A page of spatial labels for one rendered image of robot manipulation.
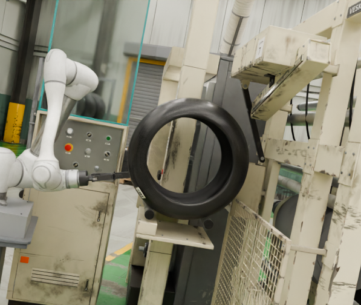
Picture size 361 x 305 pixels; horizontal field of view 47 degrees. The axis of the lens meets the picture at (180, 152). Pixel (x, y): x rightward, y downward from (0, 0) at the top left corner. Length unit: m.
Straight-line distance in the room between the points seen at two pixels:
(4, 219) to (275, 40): 1.48
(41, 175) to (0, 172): 0.48
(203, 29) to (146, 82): 9.74
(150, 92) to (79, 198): 9.44
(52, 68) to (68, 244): 1.13
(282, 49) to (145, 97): 10.33
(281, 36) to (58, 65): 1.06
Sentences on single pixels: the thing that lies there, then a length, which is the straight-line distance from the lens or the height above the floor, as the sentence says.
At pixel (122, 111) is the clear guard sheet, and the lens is 2.61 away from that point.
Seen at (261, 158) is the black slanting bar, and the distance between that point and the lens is 2.29.
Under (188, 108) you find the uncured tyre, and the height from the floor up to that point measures 1.41.
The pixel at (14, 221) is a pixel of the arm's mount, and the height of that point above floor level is 0.73.
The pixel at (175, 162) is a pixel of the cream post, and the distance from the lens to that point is 2.27.
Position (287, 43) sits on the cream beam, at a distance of 1.76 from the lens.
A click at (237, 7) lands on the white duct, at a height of 2.13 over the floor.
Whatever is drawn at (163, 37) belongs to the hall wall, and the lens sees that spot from 12.15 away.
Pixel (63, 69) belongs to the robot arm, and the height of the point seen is 1.49.
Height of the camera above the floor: 1.31
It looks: 3 degrees down
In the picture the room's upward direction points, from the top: 11 degrees clockwise
